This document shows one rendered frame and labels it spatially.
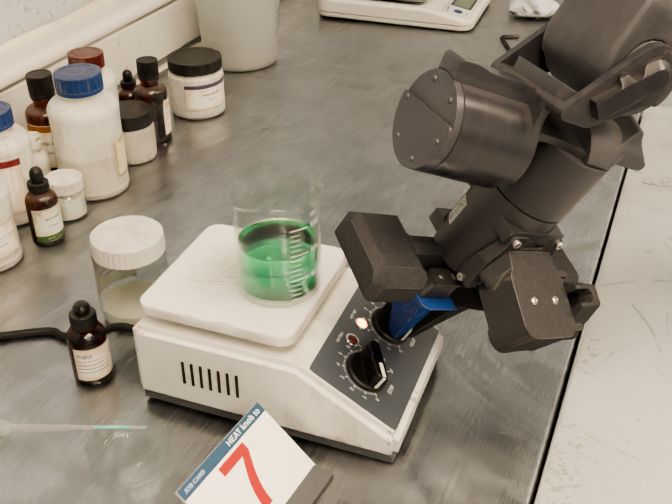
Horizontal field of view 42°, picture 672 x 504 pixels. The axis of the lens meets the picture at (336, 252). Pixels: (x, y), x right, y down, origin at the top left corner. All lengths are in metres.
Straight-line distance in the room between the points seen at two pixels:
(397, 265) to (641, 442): 0.24
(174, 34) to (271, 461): 0.81
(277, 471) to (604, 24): 0.34
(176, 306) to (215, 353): 0.04
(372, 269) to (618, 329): 0.30
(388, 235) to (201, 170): 0.47
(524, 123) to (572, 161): 0.04
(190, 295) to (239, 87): 0.61
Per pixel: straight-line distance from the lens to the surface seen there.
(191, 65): 1.08
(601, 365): 0.72
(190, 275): 0.64
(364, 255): 0.53
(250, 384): 0.61
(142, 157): 1.00
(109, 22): 1.16
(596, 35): 0.51
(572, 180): 0.52
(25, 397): 0.70
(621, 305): 0.80
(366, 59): 1.29
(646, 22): 0.50
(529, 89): 0.50
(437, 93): 0.48
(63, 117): 0.90
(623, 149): 0.54
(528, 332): 0.53
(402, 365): 0.63
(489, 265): 0.55
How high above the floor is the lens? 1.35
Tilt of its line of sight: 33 degrees down
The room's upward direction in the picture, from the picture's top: straight up
